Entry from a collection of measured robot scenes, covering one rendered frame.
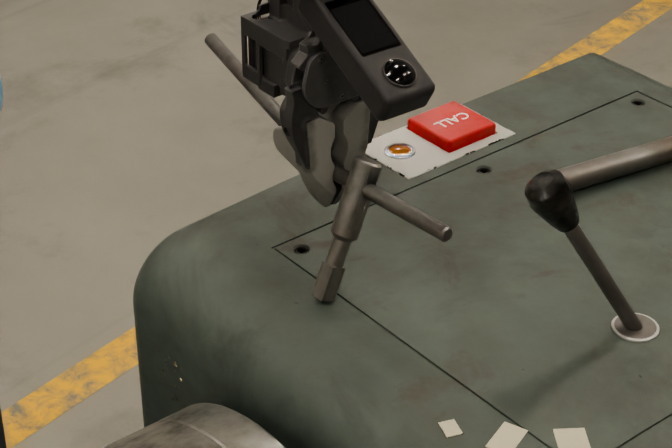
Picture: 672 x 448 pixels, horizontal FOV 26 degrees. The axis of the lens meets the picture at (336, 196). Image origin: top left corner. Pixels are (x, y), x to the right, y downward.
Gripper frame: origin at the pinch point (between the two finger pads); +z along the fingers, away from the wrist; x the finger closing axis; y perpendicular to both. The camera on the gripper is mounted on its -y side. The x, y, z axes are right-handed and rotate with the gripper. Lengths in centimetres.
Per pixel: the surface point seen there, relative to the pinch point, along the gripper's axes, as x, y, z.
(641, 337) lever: -11.5, -22.4, 6.3
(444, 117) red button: -22.1, 11.2, 5.3
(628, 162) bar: -28.5, -5.8, 4.8
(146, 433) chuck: 21.0, -4.2, 10.4
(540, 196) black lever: -3.4, -18.4, -7.3
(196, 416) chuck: 17.5, -5.7, 9.7
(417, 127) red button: -19.3, 11.8, 5.7
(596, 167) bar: -25.3, -5.0, 4.5
